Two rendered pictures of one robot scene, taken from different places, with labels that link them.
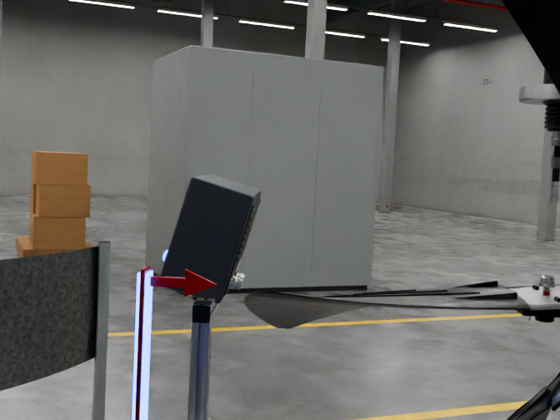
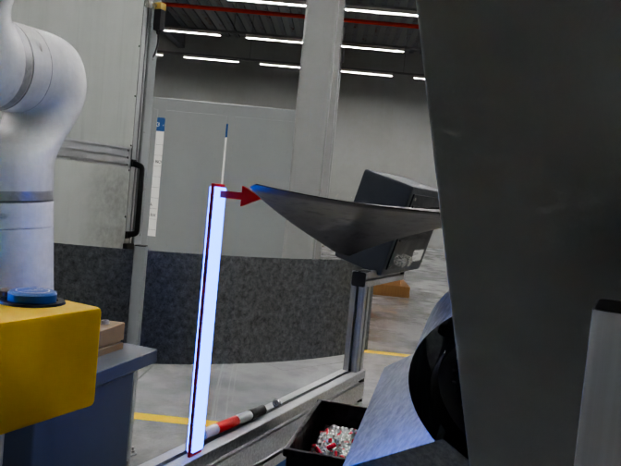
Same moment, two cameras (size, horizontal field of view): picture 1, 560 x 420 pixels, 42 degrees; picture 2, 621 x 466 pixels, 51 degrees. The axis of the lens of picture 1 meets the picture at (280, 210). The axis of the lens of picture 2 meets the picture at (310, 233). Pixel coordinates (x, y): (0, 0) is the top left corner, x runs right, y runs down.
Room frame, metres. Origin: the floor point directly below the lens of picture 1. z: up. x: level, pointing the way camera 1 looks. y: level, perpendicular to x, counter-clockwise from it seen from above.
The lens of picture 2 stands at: (-0.03, -0.32, 1.19)
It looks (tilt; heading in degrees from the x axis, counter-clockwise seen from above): 3 degrees down; 25
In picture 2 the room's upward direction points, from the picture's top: 5 degrees clockwise
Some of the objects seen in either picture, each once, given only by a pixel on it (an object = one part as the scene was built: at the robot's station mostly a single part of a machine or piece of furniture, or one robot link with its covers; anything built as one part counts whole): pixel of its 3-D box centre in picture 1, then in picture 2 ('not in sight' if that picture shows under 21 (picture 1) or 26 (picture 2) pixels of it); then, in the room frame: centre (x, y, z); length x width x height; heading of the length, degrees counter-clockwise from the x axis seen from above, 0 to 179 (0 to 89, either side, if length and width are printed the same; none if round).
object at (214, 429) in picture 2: not in sight; (235, 421); (0.75, 0.13, 0.87); 0.14 x 0.01 x 0.01; 175
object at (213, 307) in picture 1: (209, 299); (380, 275); (1.27, 0.11, 1.04); 0.24 x 0.03 x 0.03; 179
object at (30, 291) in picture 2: not in sight; (32, 298); (0.39, 0.13, 1.08); 0.04 x 0.04 x 0.02
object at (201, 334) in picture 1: (200, 362); (357, 320); (1.17, 0.12, 0.96); 0.03 x 0.03 x 0.20; 89
